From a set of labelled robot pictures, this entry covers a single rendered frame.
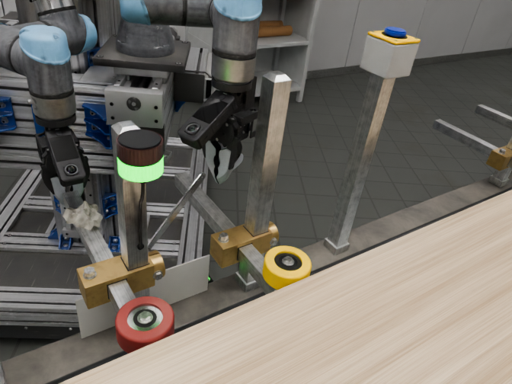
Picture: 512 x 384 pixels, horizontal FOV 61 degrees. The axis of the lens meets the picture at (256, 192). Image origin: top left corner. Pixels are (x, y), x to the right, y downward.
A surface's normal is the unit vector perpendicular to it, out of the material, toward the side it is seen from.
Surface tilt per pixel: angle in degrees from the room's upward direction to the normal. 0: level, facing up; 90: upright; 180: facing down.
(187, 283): 90
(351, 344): 0
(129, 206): 90
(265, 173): 90
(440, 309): 0
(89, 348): 0
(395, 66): 90
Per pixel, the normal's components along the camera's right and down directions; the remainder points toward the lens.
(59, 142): 0.36, -0.44
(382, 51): -0.83, 0.23
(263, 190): 0.55, 0.51
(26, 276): 0.11, -0.83
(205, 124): -0.17, -0.55
